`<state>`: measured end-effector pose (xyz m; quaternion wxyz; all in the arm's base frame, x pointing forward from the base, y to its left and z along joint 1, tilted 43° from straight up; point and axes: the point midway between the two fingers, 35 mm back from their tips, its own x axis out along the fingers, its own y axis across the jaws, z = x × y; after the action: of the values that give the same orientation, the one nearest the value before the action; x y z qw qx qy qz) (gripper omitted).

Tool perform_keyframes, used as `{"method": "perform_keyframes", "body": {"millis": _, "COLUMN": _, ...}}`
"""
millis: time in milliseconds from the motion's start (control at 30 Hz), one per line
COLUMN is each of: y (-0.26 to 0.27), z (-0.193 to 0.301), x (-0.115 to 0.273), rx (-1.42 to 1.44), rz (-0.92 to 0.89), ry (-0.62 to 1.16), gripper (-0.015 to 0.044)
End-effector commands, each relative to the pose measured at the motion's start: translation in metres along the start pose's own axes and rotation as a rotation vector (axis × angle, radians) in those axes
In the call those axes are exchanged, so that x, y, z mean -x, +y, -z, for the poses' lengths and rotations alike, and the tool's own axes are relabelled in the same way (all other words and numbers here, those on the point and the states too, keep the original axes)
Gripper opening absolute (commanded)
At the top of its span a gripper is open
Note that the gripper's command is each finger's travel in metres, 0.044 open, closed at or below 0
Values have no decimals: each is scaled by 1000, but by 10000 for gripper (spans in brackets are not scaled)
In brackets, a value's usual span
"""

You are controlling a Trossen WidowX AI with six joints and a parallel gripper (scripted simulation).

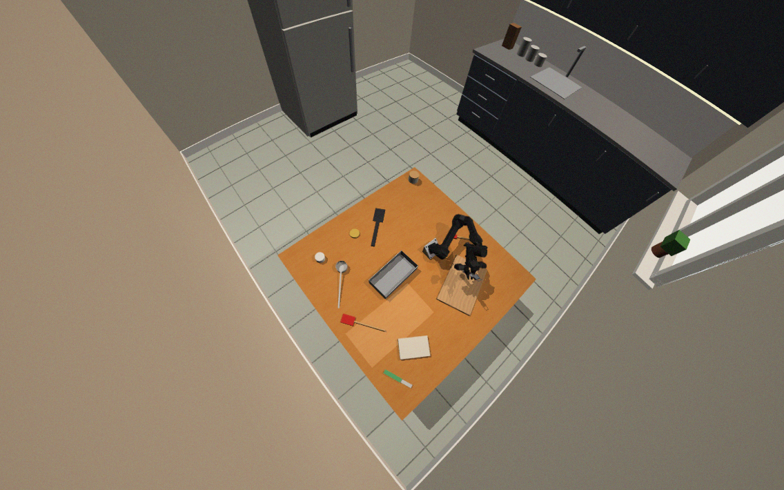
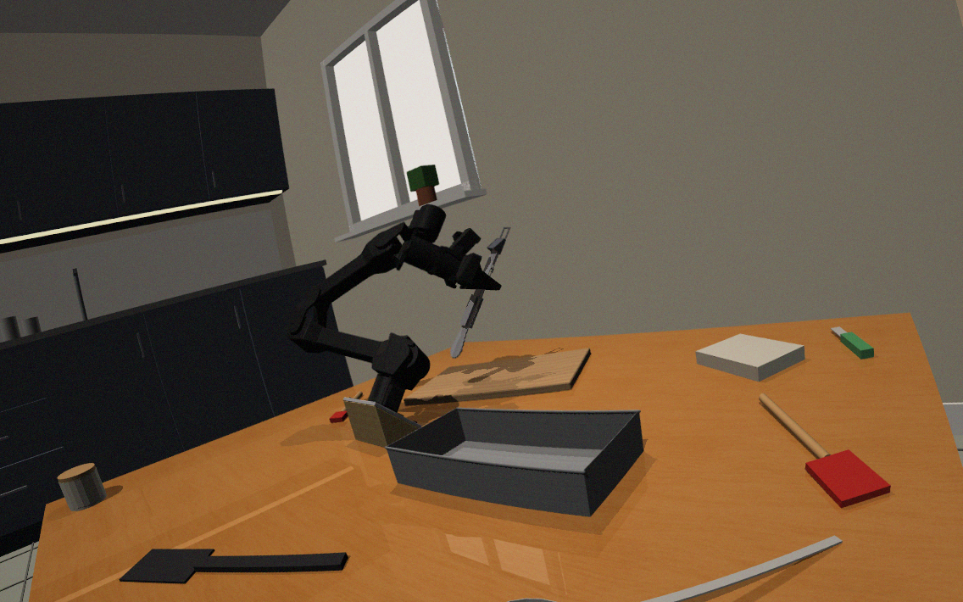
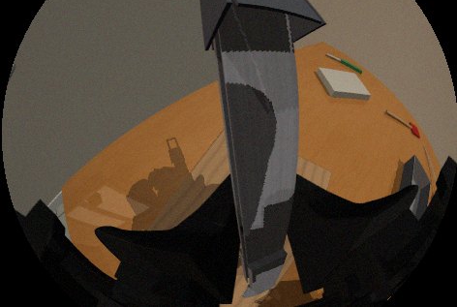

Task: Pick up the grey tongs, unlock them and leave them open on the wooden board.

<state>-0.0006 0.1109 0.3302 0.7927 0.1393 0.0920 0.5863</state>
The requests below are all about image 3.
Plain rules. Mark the red spatula with wooden handle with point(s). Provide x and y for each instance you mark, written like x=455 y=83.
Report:
x=413 y=129

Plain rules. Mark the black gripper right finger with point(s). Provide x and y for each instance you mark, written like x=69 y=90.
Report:
x=325 y=230

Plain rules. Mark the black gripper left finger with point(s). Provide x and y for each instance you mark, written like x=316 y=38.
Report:
x=205 y=247

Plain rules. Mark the light brown wooden board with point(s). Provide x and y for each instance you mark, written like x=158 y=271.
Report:
x=207 y=175

